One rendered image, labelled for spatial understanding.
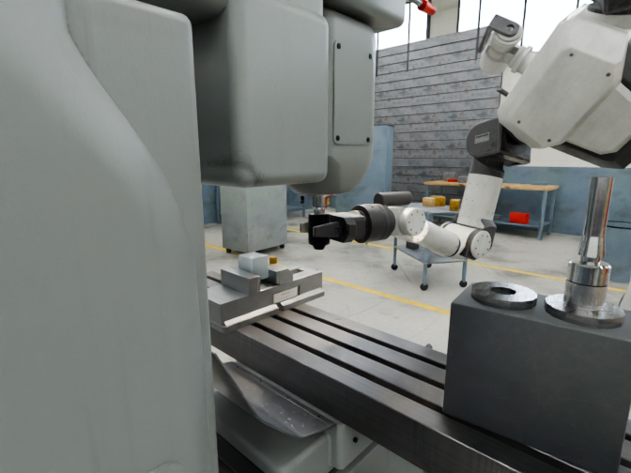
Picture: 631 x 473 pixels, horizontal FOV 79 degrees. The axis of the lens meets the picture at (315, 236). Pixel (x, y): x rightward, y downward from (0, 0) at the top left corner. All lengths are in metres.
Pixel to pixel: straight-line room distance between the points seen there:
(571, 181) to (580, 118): 7.21
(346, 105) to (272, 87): 0.19
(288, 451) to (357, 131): 0.59
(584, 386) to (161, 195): 0.55
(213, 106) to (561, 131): 0.75
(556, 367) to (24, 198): 0.61
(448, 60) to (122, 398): 8.85
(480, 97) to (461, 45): 1.11
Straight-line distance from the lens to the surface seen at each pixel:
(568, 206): 8.24
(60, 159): 0.37
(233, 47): 0.55
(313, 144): 0.62
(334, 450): 0.82
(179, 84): 0.44
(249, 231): 5.30
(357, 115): 0.75
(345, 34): 0.74
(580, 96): 1.00
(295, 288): 1.06
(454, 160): 8.72
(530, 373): 0.62
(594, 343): 0.60
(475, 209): 1.14
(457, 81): 8.87
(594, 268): 0.61
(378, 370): 0.78
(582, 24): 1.00
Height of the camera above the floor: 1.38
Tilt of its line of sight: 12 degrees down
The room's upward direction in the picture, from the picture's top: straight up
